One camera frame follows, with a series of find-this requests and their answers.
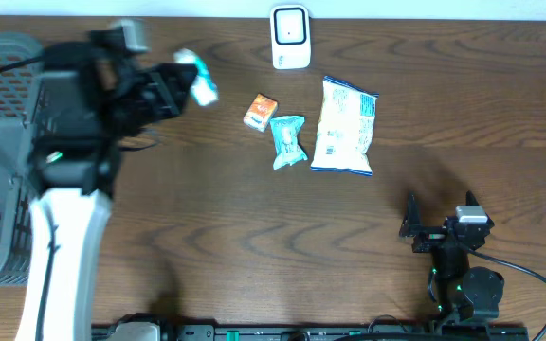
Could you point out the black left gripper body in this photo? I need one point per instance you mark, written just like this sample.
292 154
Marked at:
131 109

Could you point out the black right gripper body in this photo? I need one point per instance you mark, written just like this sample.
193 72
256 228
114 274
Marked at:
429 241

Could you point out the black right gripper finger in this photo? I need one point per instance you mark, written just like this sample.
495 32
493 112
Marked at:
411 225
470 199

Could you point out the small teal box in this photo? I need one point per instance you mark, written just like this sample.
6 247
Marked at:
203 89

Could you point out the small orange box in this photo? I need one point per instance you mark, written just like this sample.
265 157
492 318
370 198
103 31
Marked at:
259 113

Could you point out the white blue snack bag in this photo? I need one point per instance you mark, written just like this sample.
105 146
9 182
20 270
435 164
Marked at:
345 128

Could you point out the teal candy pouch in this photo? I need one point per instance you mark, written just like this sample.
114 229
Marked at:
285 131

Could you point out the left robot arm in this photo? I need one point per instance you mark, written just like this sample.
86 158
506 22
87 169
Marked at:
73 175

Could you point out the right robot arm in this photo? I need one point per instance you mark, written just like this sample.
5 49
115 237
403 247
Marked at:
465 295

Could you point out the white barcode scanner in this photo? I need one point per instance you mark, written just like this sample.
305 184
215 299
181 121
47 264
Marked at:
290 37

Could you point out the grey plastic shopping basket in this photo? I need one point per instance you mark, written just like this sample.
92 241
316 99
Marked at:
20 96

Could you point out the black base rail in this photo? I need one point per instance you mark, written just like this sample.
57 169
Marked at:
151 327

